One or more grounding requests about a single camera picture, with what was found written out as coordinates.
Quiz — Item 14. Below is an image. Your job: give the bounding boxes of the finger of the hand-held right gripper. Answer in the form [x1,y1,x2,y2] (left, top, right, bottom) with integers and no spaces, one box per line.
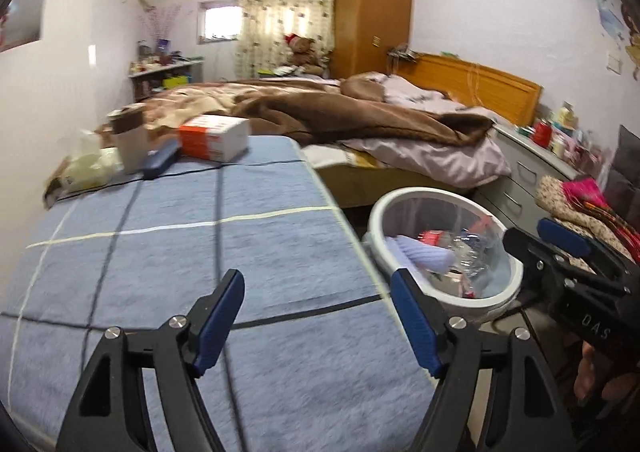
[537,218,640,283]
[502,227,631,300]

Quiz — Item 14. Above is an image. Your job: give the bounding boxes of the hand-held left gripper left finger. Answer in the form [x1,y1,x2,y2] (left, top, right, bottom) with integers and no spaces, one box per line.
[56,268,246,452]

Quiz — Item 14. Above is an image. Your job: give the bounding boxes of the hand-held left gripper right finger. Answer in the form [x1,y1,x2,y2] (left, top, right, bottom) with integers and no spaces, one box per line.
[390,268,576,452]

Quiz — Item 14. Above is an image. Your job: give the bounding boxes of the white round bin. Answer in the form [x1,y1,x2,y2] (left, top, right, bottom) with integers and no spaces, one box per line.
[367,187,523,323]

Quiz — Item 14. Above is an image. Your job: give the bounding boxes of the clear plastic water bottle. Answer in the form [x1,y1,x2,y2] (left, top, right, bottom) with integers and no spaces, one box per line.
[419,227,506,283]

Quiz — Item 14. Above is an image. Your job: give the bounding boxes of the person's right hand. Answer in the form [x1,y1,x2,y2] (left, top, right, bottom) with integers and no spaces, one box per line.
[572,339,640,408]

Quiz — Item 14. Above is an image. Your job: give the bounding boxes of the pile of patterned clothes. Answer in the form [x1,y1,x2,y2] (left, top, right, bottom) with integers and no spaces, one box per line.
[536,175,636,263]

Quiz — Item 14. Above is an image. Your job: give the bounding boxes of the pink plaid cloth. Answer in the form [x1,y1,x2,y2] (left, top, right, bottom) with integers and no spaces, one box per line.
[562,178,640,263]

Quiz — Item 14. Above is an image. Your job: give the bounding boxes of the grey drawer cabinet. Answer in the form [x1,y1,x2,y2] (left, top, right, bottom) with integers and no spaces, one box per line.
[472,125,596,238]

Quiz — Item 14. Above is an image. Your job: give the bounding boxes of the blue checked tablecloth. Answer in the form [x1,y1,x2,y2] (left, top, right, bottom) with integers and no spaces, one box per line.
[0,135,436,452]

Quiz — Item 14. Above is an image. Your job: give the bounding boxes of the dark grey cushion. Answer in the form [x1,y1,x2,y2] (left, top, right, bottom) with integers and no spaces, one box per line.
[605,125,640,203]

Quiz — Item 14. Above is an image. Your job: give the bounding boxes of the group of bottles and boxes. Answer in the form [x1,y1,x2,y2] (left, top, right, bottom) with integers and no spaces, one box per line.
[520,102,606,168]

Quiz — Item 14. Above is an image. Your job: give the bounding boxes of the red jar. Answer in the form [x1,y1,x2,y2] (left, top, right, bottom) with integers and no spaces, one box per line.
[532,118,552,148]

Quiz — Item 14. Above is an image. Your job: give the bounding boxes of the lilac duvet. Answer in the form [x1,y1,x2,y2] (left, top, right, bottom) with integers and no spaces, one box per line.
[345,75,512,188]

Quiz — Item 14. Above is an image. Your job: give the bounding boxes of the wooden bed headboard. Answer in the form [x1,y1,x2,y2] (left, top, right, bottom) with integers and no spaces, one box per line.
[400,52,543,125]

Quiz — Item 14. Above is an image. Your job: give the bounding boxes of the dark blue glasses case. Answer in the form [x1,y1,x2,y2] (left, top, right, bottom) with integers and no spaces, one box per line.
[142,138,182,180]

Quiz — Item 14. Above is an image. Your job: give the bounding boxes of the orange white box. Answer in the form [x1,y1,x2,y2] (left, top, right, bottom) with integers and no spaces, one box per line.
[177,115,251,163]

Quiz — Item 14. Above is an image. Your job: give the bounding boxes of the white brown tumbler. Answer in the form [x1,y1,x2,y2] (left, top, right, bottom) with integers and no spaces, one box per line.
[107,110,148,173]

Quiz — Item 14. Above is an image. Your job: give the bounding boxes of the green white tissue pack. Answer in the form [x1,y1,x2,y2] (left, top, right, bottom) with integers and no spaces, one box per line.
[60,129,123,193]

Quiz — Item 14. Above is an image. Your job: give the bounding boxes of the brown blanket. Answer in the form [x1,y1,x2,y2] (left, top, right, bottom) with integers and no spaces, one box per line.
[95,75,496,145]

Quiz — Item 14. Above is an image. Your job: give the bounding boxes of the cluttered desk shelf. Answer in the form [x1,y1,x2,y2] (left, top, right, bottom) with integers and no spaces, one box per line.
[127,57,206,103]

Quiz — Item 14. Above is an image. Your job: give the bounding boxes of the brown teddy bear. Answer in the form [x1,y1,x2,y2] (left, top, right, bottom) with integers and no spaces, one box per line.
[282,32,326,76]

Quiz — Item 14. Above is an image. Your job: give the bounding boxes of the wooden wardrobe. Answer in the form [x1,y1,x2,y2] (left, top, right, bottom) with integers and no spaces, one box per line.
[332,0,416,80]

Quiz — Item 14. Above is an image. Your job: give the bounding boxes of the small window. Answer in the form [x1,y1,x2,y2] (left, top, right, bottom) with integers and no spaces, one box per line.
[197,0,241,46]

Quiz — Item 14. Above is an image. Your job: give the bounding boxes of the purple flower branches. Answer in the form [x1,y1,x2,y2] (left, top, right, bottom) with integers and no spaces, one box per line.
[137,2,183,63]

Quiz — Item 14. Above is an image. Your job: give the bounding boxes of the patterned curtain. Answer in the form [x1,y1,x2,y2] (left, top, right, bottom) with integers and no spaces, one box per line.
[236,0,337,78]

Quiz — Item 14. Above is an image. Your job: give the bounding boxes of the orange cable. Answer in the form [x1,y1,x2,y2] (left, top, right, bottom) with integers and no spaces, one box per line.
[466,63,484,106]

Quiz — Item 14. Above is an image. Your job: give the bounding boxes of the cartoon wall sticker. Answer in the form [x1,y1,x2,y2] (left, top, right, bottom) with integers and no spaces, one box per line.
[525,0,640,78]

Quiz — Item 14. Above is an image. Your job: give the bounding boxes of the wall mirror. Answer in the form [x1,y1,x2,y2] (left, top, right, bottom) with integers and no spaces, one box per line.
[0,0,48,53]

